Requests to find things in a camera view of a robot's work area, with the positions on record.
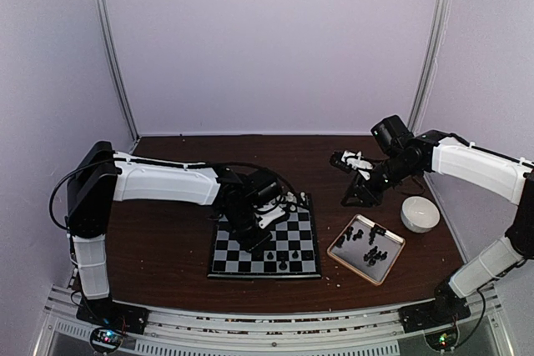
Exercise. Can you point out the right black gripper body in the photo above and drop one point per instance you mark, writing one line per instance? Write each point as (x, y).
(374, 196)

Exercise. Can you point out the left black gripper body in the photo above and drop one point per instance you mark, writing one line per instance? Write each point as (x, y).
(241, 231)

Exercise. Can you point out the black white chess board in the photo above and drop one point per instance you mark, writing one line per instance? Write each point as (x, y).
(228, 260)

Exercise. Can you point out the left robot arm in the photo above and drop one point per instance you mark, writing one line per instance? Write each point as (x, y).
(249, 202)

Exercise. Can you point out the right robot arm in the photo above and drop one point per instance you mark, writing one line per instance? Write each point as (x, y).
(448, 155)

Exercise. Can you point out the white bowl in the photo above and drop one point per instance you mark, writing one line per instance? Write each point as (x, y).
(419, 214)

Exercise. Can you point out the wooden metal tray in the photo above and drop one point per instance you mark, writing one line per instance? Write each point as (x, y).
(367, 249)

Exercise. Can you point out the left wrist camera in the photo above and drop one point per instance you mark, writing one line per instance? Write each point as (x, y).
(273, 214)

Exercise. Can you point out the front aluminium rail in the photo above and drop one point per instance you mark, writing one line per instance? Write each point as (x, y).
(365, 331)

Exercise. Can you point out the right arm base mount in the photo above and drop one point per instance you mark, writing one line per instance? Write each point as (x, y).
(423, 316)

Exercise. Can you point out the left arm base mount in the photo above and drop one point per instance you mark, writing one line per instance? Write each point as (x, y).
(118, 316)

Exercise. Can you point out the right aluminium frame post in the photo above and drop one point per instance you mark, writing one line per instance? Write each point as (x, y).
(429, 66)

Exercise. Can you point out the aluminium frame post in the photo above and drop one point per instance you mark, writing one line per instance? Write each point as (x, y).
(114, 68)
(429, 66)

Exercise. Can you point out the left aluminium frame post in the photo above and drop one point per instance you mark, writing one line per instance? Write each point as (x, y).
(114, 68)

